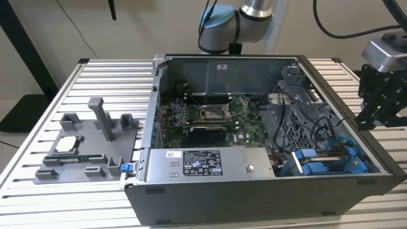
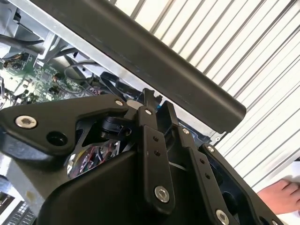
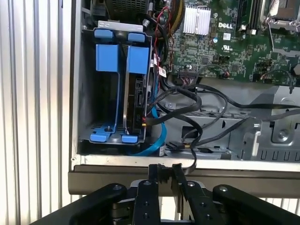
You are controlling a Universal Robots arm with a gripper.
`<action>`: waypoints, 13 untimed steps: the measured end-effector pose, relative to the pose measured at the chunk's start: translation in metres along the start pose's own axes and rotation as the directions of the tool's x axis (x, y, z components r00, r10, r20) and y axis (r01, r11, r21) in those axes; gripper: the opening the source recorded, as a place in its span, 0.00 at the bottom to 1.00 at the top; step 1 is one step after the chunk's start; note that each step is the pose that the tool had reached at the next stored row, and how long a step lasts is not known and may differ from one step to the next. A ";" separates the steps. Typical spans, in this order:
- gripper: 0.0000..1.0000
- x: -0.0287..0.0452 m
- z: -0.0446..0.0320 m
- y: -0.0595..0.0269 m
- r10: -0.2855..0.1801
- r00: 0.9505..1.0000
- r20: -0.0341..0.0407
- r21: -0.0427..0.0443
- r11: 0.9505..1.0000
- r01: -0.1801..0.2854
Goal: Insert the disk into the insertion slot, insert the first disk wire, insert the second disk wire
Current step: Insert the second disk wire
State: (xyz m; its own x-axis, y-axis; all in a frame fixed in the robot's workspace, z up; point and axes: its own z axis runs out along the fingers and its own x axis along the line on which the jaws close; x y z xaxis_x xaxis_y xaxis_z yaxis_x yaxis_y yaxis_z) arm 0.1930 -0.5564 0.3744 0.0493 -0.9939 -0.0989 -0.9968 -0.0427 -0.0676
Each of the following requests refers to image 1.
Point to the black antenna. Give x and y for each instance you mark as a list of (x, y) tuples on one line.
[(113, 9)]

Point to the thin metal locking lever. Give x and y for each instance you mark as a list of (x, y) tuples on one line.
[(194, 99)]

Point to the silver power supply unit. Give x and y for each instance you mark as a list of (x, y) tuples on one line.
[(160, 167)]

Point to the green RAM stick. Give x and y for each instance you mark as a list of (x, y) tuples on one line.
[(86, 158)]

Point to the silver CPU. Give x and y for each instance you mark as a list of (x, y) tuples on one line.
[(67, 144)]

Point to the open grey PC case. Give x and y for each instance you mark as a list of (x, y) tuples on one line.
[(222, 202)]

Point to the grey parts rack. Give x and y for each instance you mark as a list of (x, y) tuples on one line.
[(93, 143)]

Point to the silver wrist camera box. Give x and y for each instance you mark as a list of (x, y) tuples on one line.
[(382, 55)]

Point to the hard disk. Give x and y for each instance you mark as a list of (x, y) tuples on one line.
[(310, 155)]

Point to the CPU socket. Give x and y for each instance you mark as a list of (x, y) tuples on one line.
[(212, 112)]

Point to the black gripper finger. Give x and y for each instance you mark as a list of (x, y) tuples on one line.
[(396, 117), (369, 117)]

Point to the black monitor stand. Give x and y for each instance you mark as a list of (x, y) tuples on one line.
[(22, 114)]

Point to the green motherboard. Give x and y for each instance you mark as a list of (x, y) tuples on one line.
[(249, 128)]

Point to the blue case latch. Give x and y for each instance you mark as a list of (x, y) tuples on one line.
[(126, 167)]

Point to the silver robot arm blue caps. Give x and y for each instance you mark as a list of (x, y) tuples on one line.
[(222, 26)]

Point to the black RAM slot bank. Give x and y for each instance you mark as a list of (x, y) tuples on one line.
[(208, 99)]

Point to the grey perforated drive cage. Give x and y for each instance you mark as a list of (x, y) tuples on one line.
[(296, 128)]

